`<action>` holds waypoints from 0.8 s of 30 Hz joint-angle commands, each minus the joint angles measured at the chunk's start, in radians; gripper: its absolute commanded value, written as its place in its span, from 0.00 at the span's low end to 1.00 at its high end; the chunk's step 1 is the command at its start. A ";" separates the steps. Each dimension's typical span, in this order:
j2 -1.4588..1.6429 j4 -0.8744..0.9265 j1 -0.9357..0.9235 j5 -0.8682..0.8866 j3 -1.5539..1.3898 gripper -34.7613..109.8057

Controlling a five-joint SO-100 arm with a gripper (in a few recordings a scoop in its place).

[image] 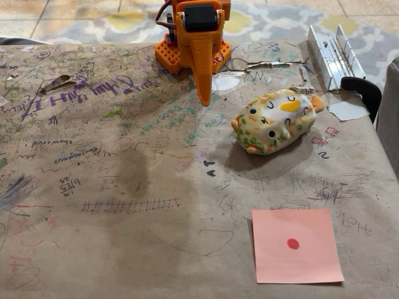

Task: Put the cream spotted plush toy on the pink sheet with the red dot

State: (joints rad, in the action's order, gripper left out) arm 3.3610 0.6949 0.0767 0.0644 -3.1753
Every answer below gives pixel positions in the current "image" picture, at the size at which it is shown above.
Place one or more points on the pink sticky note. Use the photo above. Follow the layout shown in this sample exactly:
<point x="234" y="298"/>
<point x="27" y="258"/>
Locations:
<point x="296" y="264"/>

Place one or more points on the black clamp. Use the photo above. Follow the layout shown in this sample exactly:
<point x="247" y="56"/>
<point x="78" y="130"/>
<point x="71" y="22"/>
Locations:
<point x="368" y="90"/>

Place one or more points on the aluminium mitre box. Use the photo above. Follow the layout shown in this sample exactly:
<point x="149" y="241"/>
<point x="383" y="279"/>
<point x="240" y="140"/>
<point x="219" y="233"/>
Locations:
<point x="333" y="59"/>

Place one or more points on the grey yellow patterned rug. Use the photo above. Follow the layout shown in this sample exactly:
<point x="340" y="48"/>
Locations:
<point x="280" y="25"/>

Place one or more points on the white paper scrap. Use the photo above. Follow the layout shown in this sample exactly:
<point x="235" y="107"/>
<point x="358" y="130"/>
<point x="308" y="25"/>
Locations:
<point x="347" y="110"/>

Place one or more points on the scribbled brown paper cover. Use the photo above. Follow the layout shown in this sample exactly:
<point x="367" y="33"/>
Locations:
<point x="124" y="236"/>

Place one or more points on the orange gripper black servo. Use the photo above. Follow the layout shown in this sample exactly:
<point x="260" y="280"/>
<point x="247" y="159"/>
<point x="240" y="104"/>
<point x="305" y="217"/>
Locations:
<point x="199" y="43"/>

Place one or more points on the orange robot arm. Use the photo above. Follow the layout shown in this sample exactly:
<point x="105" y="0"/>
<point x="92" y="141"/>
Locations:
<point x="168" y="53"/>

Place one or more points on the spotted plush toy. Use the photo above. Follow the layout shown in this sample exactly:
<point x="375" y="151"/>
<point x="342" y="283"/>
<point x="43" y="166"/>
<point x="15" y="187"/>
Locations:
<point x="274" y="124"/>

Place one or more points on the grey upholstered seat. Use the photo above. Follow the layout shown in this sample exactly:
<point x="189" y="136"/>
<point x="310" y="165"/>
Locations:
<point x="389" y="118"/>

